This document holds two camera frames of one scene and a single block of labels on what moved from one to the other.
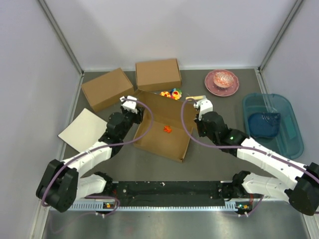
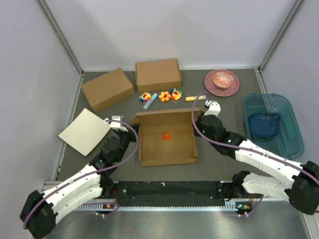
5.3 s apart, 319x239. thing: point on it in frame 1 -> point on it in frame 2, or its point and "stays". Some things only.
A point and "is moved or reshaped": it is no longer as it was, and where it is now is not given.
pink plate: x=209 y=84 stays
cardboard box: x=158 y=75 stays
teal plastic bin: x=288 y=141 stays
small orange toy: x=167 y=129 -> x=165 y=136
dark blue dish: x=264 y=124 stays
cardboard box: x=166 y=136 is moved or reshaped
